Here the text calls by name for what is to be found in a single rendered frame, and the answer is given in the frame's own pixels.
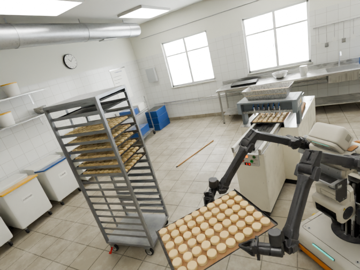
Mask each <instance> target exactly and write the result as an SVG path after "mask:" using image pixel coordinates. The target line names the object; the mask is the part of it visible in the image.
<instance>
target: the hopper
mask: <svg viewBox="0 0 360 270"><path fill-rule="evenodd" d="M293 83H294V82H293V81H291V82H282V83H276V84H267V85H258V86H249V87H248V88H246V89H245V90H244V91H242V92H241V93H242V94H243V95H244V96H245V97H246V99H247V100H248V101H254V100H269V99H284V98H286V97H287V96H288V95H289V93H290V90H291V88H292V85H293Z"/></svg>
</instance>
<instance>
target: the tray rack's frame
mask: <svg viewBox="0 0 360 270"><path fill-rule="evenodd" d="M124 88H125V87H124V85H121V86H116V87H112V88H107V89H103V90H100V91H95V92H90V93H86V94H82V95H77V96H75V97H72V98H69V99H66V100H64V101H61V102H57V103H55V104H52V105H49V106H47V107H44V108H42V109H43V111H44V114H45V116H46V118H47V120H48V122H49V124H50V126H51V128H52V130H53V132H54V134H55V136H56V139H57V141H58V143H59V145H60V147H61V149H62V151H63V153H64V155H65V157H66V159H67V162H68V164H69V166H70V168H71V170H72V172H73V174H74V176H75V178H76V180H77V182H78V184H79V187H80V189H81V191H82V193H83V195H84V197H85V199H86V201H87V203H88V205H89V207H90V210H91V212H92V214H93V216H94V218H95V220H96V222H97V225H98V226H99V228H100V230H101V233H102V235H103V237H104V239H105V241H106V243H107V244H109V245H111V246H113V250H115V247H114V245H115V244H116V245H127V246H137V247H143V248H144V249H146V252H147V253H149V254H151V252H150V248H151V246H150V244H149V241H148V239H147V238H138V237H125V236H113V235H110V236H109V238H108V236H107V234H106V232H105V230H104V228H103V226H102V224H101V221H100V219H99V217H98V215H97V213H96V211H95V209H94V207H93V204H92V202H91V200H90V198H89V196H88V194H87V192H86V190H85V187H84V185H83V183H82V181H81V179H80V177H79V175H78V173H77V170H76V168H75V166H74V164H73V162H72V160H71V158H70V156H69V153H68V151H67V149H66V147H65V145H64V143H63V141H62V139H61V136H60V134H59V132H58V130H57V127H56V125H55V123H54V121H53V119H52V117H51V115H50V113H49V110H51V109H56V108H61V107H66V106H71V105H74V104H79V103H84V102H89V101H93V98H92V97H94V96H98V99H100V98H102V97H104V96H107V95H109V94H112V93H114V92H116V91H119V90H121V89H124ZM142 215H143V217H145V219H144V220H145V222H146V224H148V225H147V228H148V230H150V232H149V233H150V236H153V238H152V241H153V243H154V245H155V244H156V242H157V240H158V236H157V234H156V232H155V231H158V230H160V229H162V228H164V226H165V224H166V221H167V219H168V217H167V216H165V214H142ZM125 216H138V214H137V213H128V212H125ZM121 222H129V223H141V221H140V219H125V218H123V219H122V220H121ZM115 225H116V227H117V228H125V229H141V230H144V229H143V226H136V225H127V224H119V225H118V224H115ZM112 233H113V234H127V235H140V236H146V234H145V232H139V231H124V230H114V231H113V232H112Z"/></svg>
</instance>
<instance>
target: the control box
mask: <svg viewBox="0 0 360 270"><path fill-rule="evenodd" d="M247 156H248V157H247V158H246V157H245V158H244V162H242V163H241V164H242V165H246V164H247V166H249V164H250V166H256V167H259V166H260V161H259V154H257V153H248V154H247ZM253 156H255V157H256V158H255V159H254V158H253ZM251 160H253V162H252V163H251V162H250V161H251ZM245 163H246V164H245Z"/></svg>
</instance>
